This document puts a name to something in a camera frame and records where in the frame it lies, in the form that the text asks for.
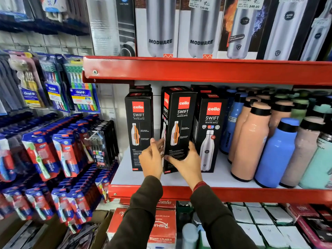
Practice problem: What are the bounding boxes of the person's left hand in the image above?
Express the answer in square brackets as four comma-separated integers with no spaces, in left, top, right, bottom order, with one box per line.
[139,138,164,180]

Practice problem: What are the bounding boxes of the person's right hand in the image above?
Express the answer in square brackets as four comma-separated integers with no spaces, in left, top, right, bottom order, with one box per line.
[164,141,203,190]

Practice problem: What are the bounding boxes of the black bottle box orange picture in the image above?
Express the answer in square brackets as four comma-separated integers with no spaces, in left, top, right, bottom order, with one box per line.
[160,86,198,175]
[125,92,154,172]

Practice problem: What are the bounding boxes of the person's right forearm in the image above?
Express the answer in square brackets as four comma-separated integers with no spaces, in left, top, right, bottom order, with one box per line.
[190,182,260,249]

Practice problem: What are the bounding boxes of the person's left forearm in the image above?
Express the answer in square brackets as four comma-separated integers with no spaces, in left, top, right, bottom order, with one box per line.
[105,175,164,249]

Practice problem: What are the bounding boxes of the red wristband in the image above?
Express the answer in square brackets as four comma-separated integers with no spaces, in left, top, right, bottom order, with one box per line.
[192,181,208,192]

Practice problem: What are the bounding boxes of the flat red carton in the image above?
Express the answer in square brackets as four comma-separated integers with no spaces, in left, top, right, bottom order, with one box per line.
[119,198,177,211]

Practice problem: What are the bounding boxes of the black bottle box steel picture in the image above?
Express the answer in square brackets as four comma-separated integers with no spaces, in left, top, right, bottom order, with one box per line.
[193,93,229,173]

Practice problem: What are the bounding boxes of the row of black toothbrush packs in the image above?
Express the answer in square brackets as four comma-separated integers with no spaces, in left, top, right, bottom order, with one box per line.
[87,120,120,170]

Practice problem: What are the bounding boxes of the large red carton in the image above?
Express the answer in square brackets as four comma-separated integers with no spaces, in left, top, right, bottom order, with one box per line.
[107,207,177,249]

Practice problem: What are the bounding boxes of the grey-blue bottle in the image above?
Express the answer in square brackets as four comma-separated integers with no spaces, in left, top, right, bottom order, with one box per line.
[181,223,199,249]

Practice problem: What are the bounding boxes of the red metal shelf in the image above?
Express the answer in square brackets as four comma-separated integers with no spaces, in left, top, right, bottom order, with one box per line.
[108,146,332,205]
[82,56,332,86]

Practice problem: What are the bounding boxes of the green toothbrush pack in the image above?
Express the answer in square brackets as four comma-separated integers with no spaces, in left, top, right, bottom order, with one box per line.
[62,54,101,114]

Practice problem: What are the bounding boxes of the row of red-blue toothbrush packets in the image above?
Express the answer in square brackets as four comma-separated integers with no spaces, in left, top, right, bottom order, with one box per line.
[21,113,100,182]

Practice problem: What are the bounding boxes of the group of pastel water bottles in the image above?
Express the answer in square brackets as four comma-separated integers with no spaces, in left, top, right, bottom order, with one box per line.
[219,87,332,190]

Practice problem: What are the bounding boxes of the rows of small toothbrush packets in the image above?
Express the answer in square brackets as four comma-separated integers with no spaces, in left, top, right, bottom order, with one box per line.
[0,162,120,234]

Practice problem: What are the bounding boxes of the group of white green packets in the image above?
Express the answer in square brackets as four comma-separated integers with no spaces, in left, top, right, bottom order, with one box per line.
[198,202,313,249]

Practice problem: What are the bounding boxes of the white steel bottle box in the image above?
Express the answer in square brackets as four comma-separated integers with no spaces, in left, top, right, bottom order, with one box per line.
[177,0,227,59]
[134,0,181,58]

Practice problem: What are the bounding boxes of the blue toothbrush pack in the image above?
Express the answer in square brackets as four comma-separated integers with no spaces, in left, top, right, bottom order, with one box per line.
[36,53,71,113]

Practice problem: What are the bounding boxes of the grey bottle box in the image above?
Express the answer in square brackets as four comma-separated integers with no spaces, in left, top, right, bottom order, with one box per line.
[86,0,137,57]

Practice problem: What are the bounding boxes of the flame print bottle box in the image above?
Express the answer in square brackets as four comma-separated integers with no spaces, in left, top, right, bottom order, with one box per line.
[216,0,265,60]

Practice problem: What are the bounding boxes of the pink toothbrush pack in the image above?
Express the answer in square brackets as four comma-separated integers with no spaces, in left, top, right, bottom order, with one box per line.
[7,50,45,109]

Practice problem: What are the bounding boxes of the stack of red black boxes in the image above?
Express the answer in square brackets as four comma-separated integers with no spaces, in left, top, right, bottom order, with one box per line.
[283,203,332,249]

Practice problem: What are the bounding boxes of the row of dark hanging packs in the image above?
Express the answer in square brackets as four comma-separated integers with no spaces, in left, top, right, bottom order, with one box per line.
[0,53,27,116]

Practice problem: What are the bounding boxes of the black white bottle box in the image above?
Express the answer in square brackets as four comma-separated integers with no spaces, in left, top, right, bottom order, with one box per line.
[256,0,322,61]
[299,0,332,62]

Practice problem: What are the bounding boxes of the hanging packs on blue hooks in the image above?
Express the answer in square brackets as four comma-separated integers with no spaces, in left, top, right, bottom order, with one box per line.
[0,0,90,36]

